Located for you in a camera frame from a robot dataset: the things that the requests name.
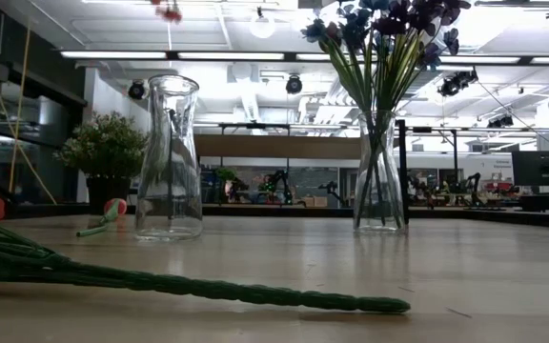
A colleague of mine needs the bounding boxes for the clear glass vase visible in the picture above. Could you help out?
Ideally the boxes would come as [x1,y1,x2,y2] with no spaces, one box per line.
[133,74,204,242]
[353,110,407,233]

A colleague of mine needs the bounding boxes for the red flower sprig thick stem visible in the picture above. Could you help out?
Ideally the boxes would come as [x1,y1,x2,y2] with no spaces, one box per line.
[0,132,412,314]

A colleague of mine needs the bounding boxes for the blue artificial flower bunch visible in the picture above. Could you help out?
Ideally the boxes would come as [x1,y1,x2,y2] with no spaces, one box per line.
[300,0,390,225]

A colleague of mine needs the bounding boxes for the orange artificial tulip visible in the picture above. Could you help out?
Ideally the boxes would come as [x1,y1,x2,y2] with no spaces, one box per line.
[75,197,129,238]

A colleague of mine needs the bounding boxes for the purple artificial flower bunch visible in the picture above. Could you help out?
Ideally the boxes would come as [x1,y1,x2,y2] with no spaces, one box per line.
[372,0,472,225]

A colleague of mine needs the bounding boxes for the wooden shelf black legs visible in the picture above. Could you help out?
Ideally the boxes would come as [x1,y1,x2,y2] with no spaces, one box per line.
[167,118,410,226]

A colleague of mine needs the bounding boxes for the round black ceiling spotlight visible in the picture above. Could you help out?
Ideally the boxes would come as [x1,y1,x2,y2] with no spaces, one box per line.
[285,74,304,95]
[128,80,146,101]

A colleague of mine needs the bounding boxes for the white globe ceiling lamp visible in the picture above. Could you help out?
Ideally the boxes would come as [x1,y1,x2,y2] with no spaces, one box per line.
[248,12,277,40]

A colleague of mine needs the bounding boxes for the potted plant white blossoms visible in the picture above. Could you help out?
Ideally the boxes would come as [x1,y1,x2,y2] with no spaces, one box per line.
[53,111,150,216]

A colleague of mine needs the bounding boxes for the black track light cluster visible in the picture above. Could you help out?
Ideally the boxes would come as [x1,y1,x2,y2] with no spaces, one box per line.
[487,113,515,129]
[437,69,479,98]

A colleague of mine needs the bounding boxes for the black computer monitor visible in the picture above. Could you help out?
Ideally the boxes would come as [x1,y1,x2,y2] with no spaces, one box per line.
[511,150,549,188]

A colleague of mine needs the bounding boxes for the background black rig frame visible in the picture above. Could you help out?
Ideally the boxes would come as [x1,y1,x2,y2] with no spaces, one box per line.
[216,122,293,182]

